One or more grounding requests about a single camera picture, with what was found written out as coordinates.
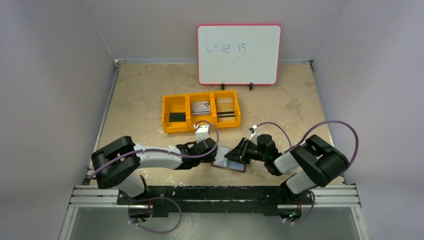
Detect aluminium frame rail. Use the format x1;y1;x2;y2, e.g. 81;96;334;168
68;185;362;208

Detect yellow three-compartment plastic bin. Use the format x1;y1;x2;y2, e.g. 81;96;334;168
161;90;241;134

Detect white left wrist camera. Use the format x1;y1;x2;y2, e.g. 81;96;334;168
193;123;211;143

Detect pink-framed whiteboard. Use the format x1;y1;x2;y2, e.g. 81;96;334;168
197;23;282;86

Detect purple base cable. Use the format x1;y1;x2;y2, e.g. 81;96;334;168
282;191;316;226
122;195;183;234

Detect striped card stack in bin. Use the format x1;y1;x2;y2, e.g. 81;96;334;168
190;101;211;116

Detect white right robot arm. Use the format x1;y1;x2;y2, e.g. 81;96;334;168
224;134;349;204

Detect black card in bin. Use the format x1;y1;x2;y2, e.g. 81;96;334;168
168;112;186;123

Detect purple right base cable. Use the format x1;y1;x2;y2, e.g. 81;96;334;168
282;191;316;226

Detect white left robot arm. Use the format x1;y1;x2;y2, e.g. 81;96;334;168
89;136;218;205

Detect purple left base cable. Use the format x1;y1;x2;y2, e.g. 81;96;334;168
122;195;183;234

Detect brown leather card holder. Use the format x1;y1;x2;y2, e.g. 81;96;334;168
210;145;248;174

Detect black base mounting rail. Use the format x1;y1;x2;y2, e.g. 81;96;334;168
118;185;315;223

